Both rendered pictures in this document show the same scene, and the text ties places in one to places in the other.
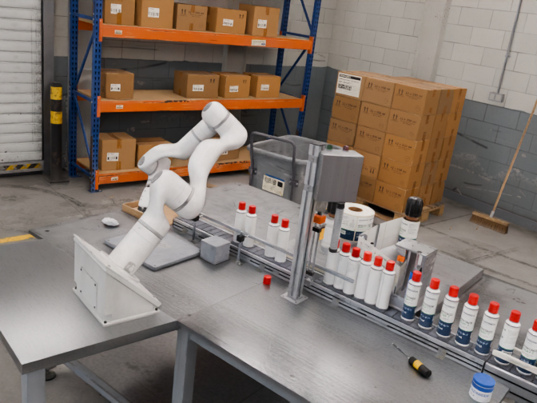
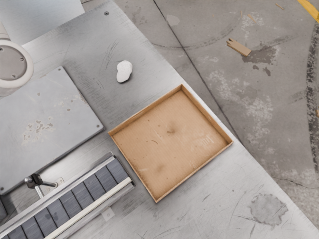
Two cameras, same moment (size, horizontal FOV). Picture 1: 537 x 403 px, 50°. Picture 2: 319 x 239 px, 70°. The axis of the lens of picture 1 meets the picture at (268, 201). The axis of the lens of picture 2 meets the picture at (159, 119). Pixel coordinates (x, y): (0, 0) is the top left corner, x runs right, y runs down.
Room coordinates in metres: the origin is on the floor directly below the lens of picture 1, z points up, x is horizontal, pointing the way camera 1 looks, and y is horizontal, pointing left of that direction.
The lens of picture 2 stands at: (2.96, 0.38, 1.56)
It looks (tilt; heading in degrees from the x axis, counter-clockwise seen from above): 69 degrees down; 108
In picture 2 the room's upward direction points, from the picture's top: 1 degrees counter-clockwise
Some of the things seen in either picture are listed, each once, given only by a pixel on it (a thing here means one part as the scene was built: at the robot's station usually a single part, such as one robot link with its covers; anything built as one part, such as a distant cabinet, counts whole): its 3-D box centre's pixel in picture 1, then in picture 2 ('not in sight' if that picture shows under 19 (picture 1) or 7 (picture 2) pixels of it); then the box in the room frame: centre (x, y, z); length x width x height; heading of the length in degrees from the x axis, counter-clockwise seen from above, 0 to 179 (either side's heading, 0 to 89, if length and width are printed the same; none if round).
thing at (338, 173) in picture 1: (335, 175); not in sight; (2.19, -0.25, 1.38); 0.17 x 0.10 x 0.19; 108
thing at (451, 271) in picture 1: (379, 261); not in sight; (2.60, -0.58, 0.86); 0.80 x 0.67 x 0.05; 53
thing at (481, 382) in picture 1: (482, 387); not in sight; (1.65, -0.79, 0.86); 0.07 x 0.07 x 0.07
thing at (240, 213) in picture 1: (240, 221); not in sight; (2.57, 0.12, 0.98); 0.05 x 0.05 x 0.20
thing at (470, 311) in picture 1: (467, 319); not in sight; (1.89, -0.78, 0.98); 0.05 x 0.05 x 0.20
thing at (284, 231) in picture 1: (282, 240); not in sight; (2.42, -0.09, 0.98); 0.05 x 0.05 x 0.20
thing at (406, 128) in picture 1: (389, 143); not in sight; (6.19, -1.23, 0.70); 1.20 x 0.82 x 1.39; 47
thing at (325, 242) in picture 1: (332, 223); not in sight; (2.59, -0.32, 1.03); 0.09 x 0.09 x 0.30
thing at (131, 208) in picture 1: (159, 210); (170, 138); (2.92, 0.58, 0.85); 0.30 x 0.26 x 0.04; 53
